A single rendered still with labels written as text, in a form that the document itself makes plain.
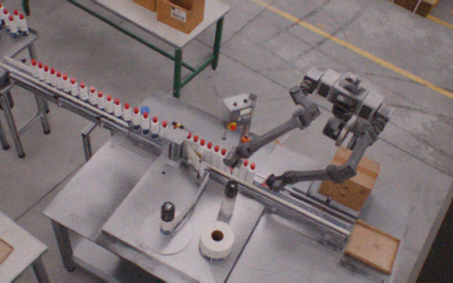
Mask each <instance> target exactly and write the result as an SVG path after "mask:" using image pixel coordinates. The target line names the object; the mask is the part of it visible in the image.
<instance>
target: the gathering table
mask: <svg viewBox="0 0 453 283"><path fill-rule="evenodd" d="M27 27H28V26H27ZM2 28H3V29H4V30H3V31H0V35H1V37H2V39H0V62H1V63H3V62H4V61H7V59H5V56H6V57H9V58H11V59H13V58H14V57H15V56H16V55H17V54H19V53H20V52H22V51H23V50H25V49H26V48H28V52H29V53H30V57H31V60H36V62H37V64H38V58H37V54H36V50H35V44H34V42H36V41H37V40H38V39H39V38H38V31H37V30H35V29H32V28H30V27H28V34H29V36H28V37H27V38H24V37H23V36H22V34H19V33H18V34H19V38H18V39H13V37H12V33H9V32H8V31H7V27H6V26H5V27H4V26H2ZM42 102H43V105H44V109H45V112H46V113H48V112H49V111H50V110H49V108H48V104H47V100H46V99H44V98H42ZM0 141H1V143H2V149H3V150H8V149H9V144H8V142H7V139H6V135H5V132H4V130H3V127H2V123H1V120H0Z"/></svg>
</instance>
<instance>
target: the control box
mask: <svg viewBox="0 0 453 283"><path fill-rule="evenodd" d="M245 99H247V100H248V99H249V95H248V94H247V93H244V94H239V95H236V96H233V97H229V98H226V99H223V100H222V105H221V110H220V115H219V121H220V123H221V124H222V125H223V127H224V129H225V130H230V125H232V124H233V125H235V126H236V127H239V126H242V125H246V124H248V123H249V122H250V118H251V116H250V118H248V119H243V120H240V121H237V120H238V117H240V116H245V115H248V114H250V113H251V115H252V111H251V112H250V113H246V114H244V115H240V116H239V111H240V109H242V108H247V107H249V106H252V108H253V105H254V104H253V103H252V101H248V103H247V104H245V103H244V100H245ZM234 102H237V106H236V107H234V106H233V103H234Z"/></svg>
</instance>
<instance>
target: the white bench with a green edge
mask: <svg viewBox="0 0 453 283"><path fill-rule="evenodd" d="M0 238H2V239H3V240H5V241H7V242H8V243H10V244H11V245H12V246H13V247H14V249H15V250H14V251H13V253H12V254H11V255H10V256H9V257H8V259H7V260H6V261H5V262H4V263H2V264H1V265H0V283H14V281H15V280H16V279H17V278H19V277H20V276H21V275H22V274H23V273H24V272H25V271H26V270H27V269H28V268H29V267H30V266H32V268H33V271H34V272H35V276H36V278H37V280H38V283H50V280H49V278H48V275H47V272H46V269H45V267H44V264H43V262H42V258H41V257H42V255H43V254H44V253H45V252H47V251H48V250H49V249H48V247H47V246H46V245H45V244H43V243H42V242H41V241H40V240H38V239H37V238H36V237H34V236H33V235H32V234H30V233H29V232H27V231H26V230H24V229H23V228H22V227H21V226H19V225H18V224H16V223H15V222H14V221H13V220H12V219H10V218H9V217H8V216H6V215H5V214H3V213H2V212H1V211H0Z"/></svg>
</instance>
